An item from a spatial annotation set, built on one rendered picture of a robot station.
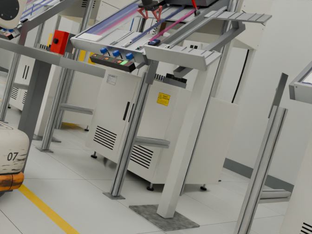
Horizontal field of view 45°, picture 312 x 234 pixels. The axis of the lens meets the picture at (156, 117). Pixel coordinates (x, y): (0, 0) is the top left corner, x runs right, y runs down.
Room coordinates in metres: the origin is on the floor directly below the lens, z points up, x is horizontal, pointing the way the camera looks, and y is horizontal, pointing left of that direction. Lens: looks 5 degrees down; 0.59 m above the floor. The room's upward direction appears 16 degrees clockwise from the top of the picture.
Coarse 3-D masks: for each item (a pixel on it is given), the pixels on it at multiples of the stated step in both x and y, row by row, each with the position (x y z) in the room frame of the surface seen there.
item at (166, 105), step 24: (120, 72) 2.42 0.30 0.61; (120, 96) 2.37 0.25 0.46; (168, 96) 2.10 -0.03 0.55; (96, 120) 2.49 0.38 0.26; (120, 120) 2.33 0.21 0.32; (144, 120) 2.18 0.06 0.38; (168, 120) 2.06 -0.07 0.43; (216, 120) 2.35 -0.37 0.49; (96, 144) 2.44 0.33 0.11; (120, 144) 2.29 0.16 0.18; (216, 144) 2.41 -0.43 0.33; (144, 168) 2.11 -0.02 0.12; (168, 168) 2.11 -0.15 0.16; (192, 168) 2.28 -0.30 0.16; (216, 168) 2.47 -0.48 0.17
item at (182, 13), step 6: (156, 0) 2.49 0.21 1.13; (168, 6) 2.33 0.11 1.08; (174, 6) 2.30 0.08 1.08; (180, 6) 2.28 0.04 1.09; (192, 6) 2.22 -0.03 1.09; (204, 6) 2.17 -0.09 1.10; (144, 12) 2.37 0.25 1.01; (150, 12) 2.34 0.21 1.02; (156, 12) 2.31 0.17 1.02; (162, 12) 2.28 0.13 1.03; (168, 12) 2.25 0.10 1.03; (180, 12) 2.20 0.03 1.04; (186, 12) 2.17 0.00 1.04; (150, 18) 2.27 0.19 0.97; (162, 18) 2.20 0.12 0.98; (174, 18) 2.15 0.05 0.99; (186, 18) 2.10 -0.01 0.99; (192, 18) 2.07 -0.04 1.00
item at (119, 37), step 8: (112, 32) 2.22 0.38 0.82; (120, 32) 2.19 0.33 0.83; (128, 32) 2.15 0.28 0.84; (136, 32) 2.12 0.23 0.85; (104, 40) 2.15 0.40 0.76; (112, 40) 2.12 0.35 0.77; (120, 40) 2.08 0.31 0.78; (128, 40) 2.06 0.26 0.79; (136, 40) 2.02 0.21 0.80; (144, 40) 2.00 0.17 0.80; (160, 40) 1.94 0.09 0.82; (136, 48) 1.92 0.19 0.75
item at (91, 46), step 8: (72, 40) 2.28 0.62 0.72; (80, 40) 2.21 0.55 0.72; (88, 40) 2.16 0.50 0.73; (80, 48) 2.27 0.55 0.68; (88, 48) 2.20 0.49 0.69; (96, 48) 2.13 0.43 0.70; (112, 48) 2.00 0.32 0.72; (120, 48) 1.94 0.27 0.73; (128, 48) 1.91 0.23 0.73; (112, 56) 2.05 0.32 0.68; (120, 56) 1.99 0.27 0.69; (136, 56) 1.88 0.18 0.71
